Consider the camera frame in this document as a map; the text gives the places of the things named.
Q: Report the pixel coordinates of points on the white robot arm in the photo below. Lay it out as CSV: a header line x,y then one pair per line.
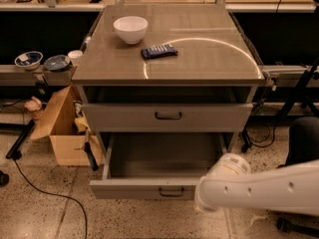
x,y
230,183

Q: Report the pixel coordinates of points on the blue snack packet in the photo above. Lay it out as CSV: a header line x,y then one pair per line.
x,y
159,51

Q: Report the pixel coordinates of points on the grey drawer cabinet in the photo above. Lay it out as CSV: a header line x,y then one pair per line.
x,y
213,65

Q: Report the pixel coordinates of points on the cardboard box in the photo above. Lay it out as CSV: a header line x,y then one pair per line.
x,y
58,124

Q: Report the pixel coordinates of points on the blue patterned white bowl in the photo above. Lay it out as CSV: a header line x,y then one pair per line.
x,y
29,61

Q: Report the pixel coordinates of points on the black tripod leg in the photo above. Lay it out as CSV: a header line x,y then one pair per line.
x,y
14,152

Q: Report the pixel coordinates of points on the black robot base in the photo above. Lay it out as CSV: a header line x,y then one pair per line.
x,y
303,141

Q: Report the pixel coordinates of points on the grey drawer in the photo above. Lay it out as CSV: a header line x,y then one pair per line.
x,y
157,165
167,118

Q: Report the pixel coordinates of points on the grey top drawer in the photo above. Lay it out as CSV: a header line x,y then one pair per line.
x,y
167,118

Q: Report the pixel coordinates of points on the black caster wheel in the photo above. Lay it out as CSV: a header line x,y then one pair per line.
x,y
4,178

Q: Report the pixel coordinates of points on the blue plate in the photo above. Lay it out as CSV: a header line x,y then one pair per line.
x,y
57,63

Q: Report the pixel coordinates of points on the pink toy figure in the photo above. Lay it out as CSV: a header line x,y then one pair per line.
x,y
35,108

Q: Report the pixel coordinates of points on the small white cup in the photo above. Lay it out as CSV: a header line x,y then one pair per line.
x,y
75,56

